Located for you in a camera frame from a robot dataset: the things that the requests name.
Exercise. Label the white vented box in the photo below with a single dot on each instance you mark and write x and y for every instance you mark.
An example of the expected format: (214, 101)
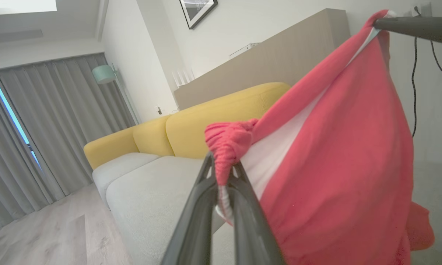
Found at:
(243, 51)

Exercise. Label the grey pleated curtain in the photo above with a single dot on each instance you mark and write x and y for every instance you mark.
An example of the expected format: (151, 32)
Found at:
(3, 176)
(70, 121)

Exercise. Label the beige wooden partition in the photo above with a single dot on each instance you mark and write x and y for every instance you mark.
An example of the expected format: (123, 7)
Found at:
(272, 62)

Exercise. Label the wide yellow sofa backrest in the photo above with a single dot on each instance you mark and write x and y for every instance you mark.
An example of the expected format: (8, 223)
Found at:
(213, 121)

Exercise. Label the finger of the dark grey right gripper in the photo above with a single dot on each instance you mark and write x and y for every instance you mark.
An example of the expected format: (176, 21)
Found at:
(420, 28)

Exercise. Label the red basketball jersey white sleeves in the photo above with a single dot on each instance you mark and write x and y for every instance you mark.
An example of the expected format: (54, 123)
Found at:
(335, 147)

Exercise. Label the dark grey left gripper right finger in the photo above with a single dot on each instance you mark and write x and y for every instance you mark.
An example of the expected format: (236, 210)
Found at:
(250, 232)

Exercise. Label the white slatted rack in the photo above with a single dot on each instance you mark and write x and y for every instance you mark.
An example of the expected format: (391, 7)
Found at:
(182, 77)

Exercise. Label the narrow yellow sofa backrest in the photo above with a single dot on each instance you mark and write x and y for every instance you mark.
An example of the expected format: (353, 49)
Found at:
(151, 136)

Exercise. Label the yellow sofa armrest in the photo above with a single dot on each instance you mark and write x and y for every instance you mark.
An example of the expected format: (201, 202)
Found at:
(110, 147)

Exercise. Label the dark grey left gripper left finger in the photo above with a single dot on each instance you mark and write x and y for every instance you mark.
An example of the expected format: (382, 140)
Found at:
(195, 228)

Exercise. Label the mint green floor lamp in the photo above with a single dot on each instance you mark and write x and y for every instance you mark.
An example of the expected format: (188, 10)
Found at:
(104, 73)

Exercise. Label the window glass strip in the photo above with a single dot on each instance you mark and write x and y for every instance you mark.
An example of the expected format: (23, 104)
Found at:
(11, 110)

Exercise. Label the black framed wall picture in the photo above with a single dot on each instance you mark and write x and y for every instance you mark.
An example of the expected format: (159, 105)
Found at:
(199, 9)

